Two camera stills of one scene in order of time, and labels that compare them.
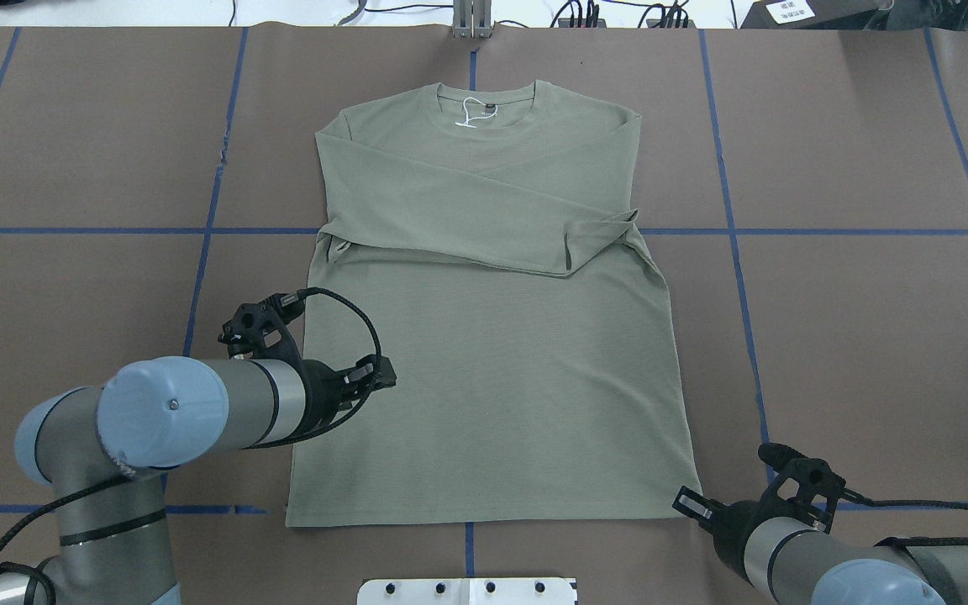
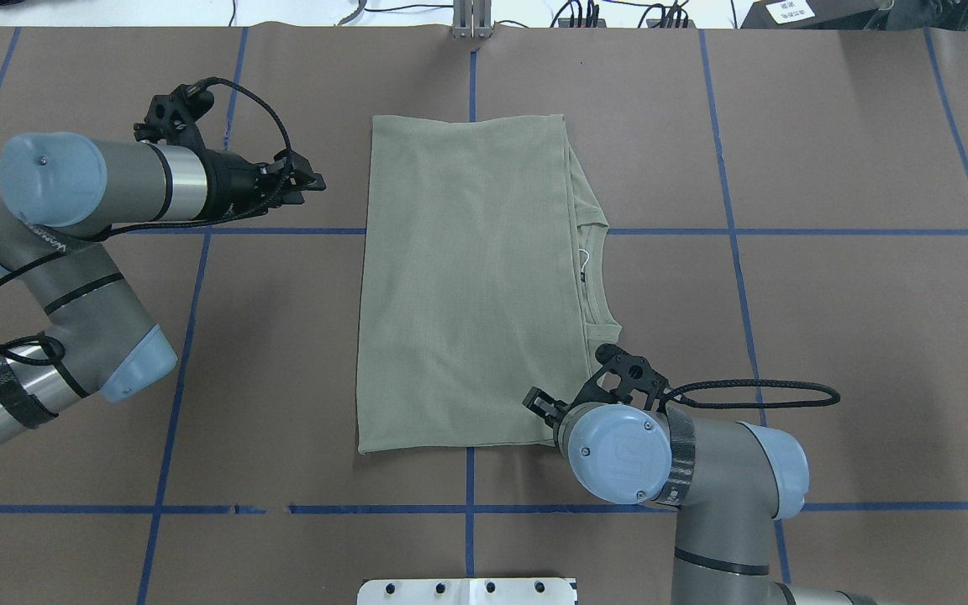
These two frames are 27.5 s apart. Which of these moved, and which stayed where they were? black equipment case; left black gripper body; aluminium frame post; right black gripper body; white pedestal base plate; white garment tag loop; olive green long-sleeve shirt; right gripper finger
Moved: olive green long-sleeve shirt; white garment tag loop; right gripper finger; right black gripper body; left black gripper body
Stayed: black equipment case; white pedestal base plate; aluminium frame post
